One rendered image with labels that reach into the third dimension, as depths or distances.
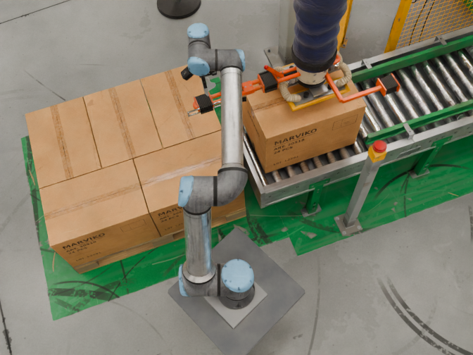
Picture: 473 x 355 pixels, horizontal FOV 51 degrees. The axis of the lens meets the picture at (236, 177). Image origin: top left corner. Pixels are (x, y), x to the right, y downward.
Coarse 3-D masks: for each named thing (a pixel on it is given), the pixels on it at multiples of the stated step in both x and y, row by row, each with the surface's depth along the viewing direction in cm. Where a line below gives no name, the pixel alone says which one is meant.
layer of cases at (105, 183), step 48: (96, 96) 336; (144, 96) 334; (192, 96) 333; (48, 144) 320; (96, 144) 318; (144, 144) 317; (192, 144) 315; (48, 192) 304; (96, 192) 302; (144, 192) 301; (96, 240) 302; (144, 240) 326
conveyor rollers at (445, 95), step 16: (448, 64) 339; (464, 64) 338; (416, 80) 334; (432, 80) 332; (448, 80) 331; (464, 80) 330; (368, 96) 329; (384, 96) 327; (400, 96) 326; (416, 96) 325; (432, 96) 324; (448, 96) 323; (464, 96) 323; (368, 112) 320; (384, 112) 320; (400, 112) 319; (416, 112) 319; (352, 144) 311; (368, 144) 310; (256, 160) 308; (320, 160) 307; (272, 176) 304; (288, 176) 304
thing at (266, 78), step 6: (264, 72) 256; (258, 78) 256; (264, 78) 255; (270, 78) 255; (276, 78) 254; (264, 84) 254; (270, 84) 254; (276, 84) 253; (264, 90) 255; (270, 90) 256
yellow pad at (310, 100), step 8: (336, 80) 268; (328, 88) 264; (344, 88) 265; (304, 96) 263; (312, 96) 264; (320, 96) 263; (328, 96) 264; (296, 104) 262; (304, 104) 262; (312, 104) 263
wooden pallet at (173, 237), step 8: (224, 216) 337; (232, 216) 342; (240, 216) 347; (216, 224) 346; (176, 232) 332; (152, 240) 330; (160, 240) 334; (168, 240) 339; (128, 248) 327; (136, 248) 340; (144, 248) 340; (152, 248) 341; (104, 256) 325; (112, 256) 338; (120, 256) 338; (128, 256) 339; (88, 264) 327; (96, 264) 331; (104, 264) 336; (80, 272) 333
